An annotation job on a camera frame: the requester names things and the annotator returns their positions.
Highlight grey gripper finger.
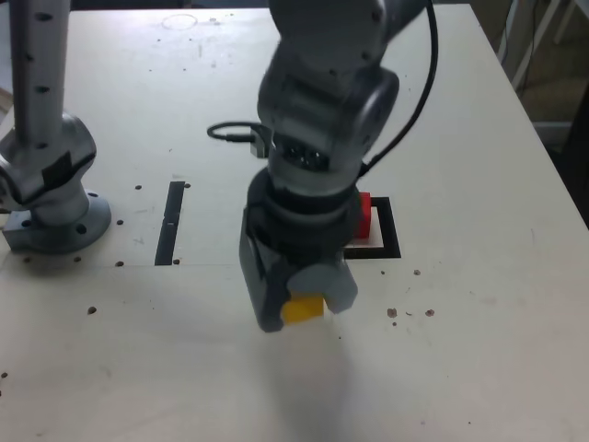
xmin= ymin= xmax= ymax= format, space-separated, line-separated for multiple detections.
xmin=237 ymin=206 xmax=298 ymax=334
xmin=287 ymin=258 xmax=360 ymax=318

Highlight yellow cube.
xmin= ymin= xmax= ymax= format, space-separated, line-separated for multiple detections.
xmin=281 ymin=292 xmax=329 ymax=326

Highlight red cube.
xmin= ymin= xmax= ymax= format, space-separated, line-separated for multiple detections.
xmin=352 ymin=192 xmax=373 ymax=239

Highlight black tape square outline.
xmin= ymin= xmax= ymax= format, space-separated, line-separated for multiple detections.
xmin=342 ymin=196 xmax=402 ymax=260

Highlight black tape strip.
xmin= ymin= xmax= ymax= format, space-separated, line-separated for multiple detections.
xmin=154 ymin=180 xmax=186 ymax=267

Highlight small gripper camera box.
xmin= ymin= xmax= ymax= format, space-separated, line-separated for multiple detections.
xmin=249 ymin=122 xmax=277 ymax=160

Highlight black camera cable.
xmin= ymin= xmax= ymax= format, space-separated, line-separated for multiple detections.
xmin=206 ymin=0 xmax=438 ymax=179

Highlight white metal frame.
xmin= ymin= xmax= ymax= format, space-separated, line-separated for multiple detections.
xmin=496 ymin=0 xmax=589 ymax=91

